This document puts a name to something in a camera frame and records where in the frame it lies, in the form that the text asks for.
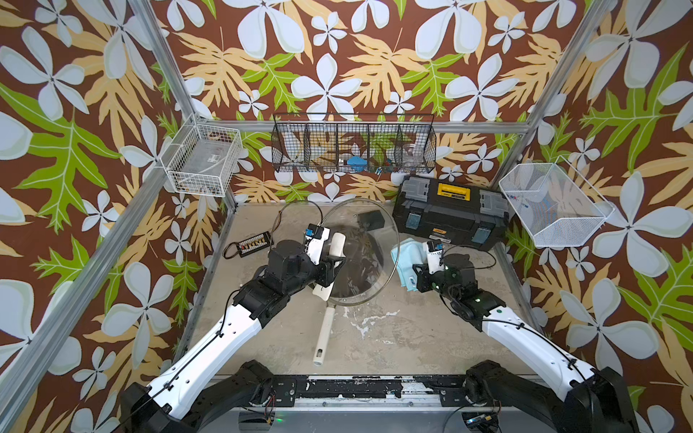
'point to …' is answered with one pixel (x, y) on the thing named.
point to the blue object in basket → (357, 163)
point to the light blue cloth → (406, 253)
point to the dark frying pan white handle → (363, 266)
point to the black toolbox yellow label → (451, 211)
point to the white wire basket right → (554, 205)
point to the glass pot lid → (370, 214)
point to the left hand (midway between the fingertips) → (340, 253)
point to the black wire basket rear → (353, 142)
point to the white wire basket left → (201, 159)
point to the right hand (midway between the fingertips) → (412, 264)
